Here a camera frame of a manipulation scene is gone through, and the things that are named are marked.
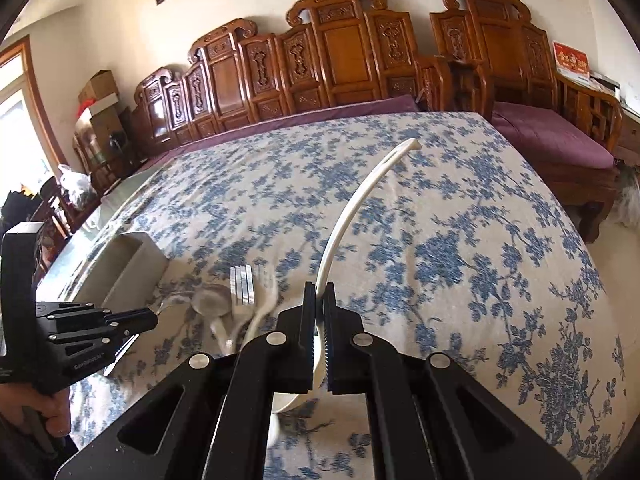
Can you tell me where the grey metal tray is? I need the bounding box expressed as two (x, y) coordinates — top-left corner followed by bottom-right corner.
(75, 231), (168, 306)

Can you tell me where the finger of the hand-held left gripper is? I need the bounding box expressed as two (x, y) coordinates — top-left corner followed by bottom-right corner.
(47, 329), (138, 361)
(35, 301), (159, 333)

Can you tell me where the person's left hand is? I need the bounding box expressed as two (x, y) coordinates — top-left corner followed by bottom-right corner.
(0, 384), (72, 437)

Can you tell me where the red desk calendar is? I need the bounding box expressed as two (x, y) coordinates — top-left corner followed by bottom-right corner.
(552, 41), (591, 85)

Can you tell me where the carved wooden armchair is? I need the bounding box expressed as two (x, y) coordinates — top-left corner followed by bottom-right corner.
(429, 0), (625, 243)

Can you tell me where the black bag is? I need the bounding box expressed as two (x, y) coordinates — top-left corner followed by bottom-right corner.
(0, 190), (41, 233)

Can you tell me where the wooden side table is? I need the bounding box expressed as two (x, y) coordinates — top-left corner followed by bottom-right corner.
(612, 105), (640, 166)

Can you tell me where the metal fork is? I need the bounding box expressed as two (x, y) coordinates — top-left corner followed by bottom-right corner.
(245, 267), (278, 346)

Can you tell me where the carved wooden sofa bench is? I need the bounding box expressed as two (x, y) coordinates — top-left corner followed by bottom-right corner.
(131, 0), (453, 148)

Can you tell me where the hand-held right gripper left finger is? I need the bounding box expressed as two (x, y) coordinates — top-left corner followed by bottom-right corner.
(55, 281), (321, 480)

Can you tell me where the blue floral tablecloth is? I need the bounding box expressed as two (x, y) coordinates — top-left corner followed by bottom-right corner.
(65, 110), (628, 480)

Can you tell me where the metal spoon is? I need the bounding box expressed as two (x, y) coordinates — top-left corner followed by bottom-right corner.
(152, 284), (233, 318)

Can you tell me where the small brown cardboard box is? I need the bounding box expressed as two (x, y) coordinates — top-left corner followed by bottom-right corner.
(77, 70), (120, 106)

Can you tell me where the tissue box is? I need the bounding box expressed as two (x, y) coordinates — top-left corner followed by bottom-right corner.
(589, 72), (621, 98)

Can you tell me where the metal utensil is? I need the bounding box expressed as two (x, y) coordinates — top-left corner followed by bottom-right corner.
(102, 334), (140, 377)

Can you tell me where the flat white box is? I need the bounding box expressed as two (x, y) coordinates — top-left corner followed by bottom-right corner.
(75, 92), (123, 121)

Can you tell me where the long purple seat cushion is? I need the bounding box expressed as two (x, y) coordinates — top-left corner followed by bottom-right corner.
(135, 94), (418, 171)

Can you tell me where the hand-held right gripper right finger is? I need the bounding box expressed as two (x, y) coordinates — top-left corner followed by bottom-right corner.
(321, 282), (583, 480)

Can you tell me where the grey fluffy bundle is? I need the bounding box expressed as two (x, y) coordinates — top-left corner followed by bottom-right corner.
(610, 160), (640, 226)

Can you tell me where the clear plastic bag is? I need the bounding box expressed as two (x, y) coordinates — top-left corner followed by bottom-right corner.
(57, 164), (93, 211)

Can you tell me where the square purple seat cushion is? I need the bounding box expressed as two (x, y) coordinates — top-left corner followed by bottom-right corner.
(492, 101), (616, 170)

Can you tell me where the wooden door frame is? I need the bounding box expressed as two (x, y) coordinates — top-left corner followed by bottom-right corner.
(0, 35), (66, 181)

